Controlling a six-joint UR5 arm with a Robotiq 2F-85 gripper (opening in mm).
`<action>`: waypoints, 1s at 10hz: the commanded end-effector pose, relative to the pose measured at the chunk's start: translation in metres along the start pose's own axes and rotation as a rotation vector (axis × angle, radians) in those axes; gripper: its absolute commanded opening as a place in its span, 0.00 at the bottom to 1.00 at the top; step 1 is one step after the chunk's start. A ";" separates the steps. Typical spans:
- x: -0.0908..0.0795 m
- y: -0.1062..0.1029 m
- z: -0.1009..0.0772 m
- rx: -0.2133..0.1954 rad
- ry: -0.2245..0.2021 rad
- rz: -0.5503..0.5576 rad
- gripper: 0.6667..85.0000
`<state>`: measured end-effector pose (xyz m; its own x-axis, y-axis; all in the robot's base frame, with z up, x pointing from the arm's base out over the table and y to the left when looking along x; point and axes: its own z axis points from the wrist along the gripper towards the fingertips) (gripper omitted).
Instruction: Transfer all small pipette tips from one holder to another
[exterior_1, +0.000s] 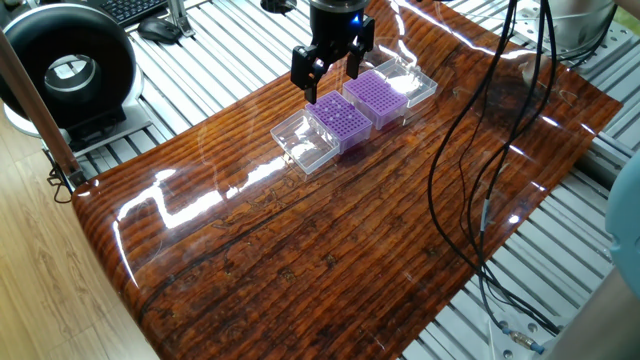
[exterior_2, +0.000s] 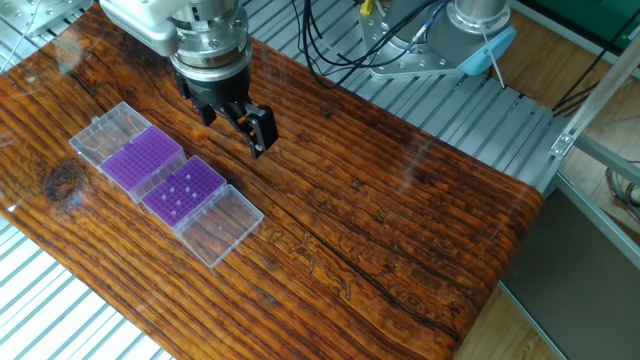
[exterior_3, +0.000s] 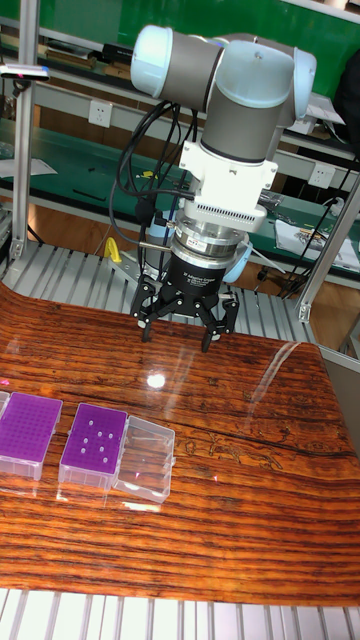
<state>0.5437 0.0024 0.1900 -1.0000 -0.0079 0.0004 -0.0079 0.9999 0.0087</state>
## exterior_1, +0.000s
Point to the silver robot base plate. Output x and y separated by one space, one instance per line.
500 345

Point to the metal connector blue rings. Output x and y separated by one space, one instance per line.
522 341

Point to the black computer keyboard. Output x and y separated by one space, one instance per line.
130 9

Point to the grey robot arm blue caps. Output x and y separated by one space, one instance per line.
627 225

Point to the small aluminium bracket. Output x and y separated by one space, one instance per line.
177 17

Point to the grey metal cylinder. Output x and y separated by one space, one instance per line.
575 25

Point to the purple tip holder clear lid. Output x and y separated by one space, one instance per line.
350 127
375 95

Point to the black round disc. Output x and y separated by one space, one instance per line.
277 5

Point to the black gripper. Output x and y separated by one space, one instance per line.
335 30

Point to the glossy wood grain sheet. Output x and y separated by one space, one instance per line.
300 250

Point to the black computer mouse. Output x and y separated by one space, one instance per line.
159 30

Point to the perforated metal plate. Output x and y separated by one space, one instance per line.
617 42

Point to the brown frame post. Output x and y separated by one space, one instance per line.
35 105

